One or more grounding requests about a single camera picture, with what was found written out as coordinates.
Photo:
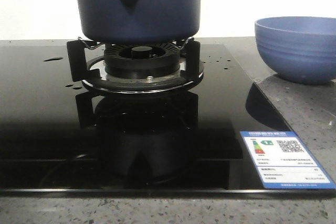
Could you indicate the blue ribbed bowl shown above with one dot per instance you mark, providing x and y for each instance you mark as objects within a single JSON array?
[{"x": 298, "y": 48}]

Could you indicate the black pot support grate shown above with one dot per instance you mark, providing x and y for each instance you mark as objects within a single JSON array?
[{"x": 93, "y": 74}]

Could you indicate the blue cooking pot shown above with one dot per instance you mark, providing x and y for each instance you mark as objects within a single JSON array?
[{"x": 139, "y": 21}]

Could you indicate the black gas burner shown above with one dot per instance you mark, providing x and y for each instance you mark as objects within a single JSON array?
[{"x": 138, "y": 62}]

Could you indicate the black glass gas stove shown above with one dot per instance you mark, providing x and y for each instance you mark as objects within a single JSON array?
[{"x": 58, "y": 139}]

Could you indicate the blue energy label sticker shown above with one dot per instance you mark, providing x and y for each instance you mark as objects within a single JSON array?
[{"x": 283, "y": 162}]

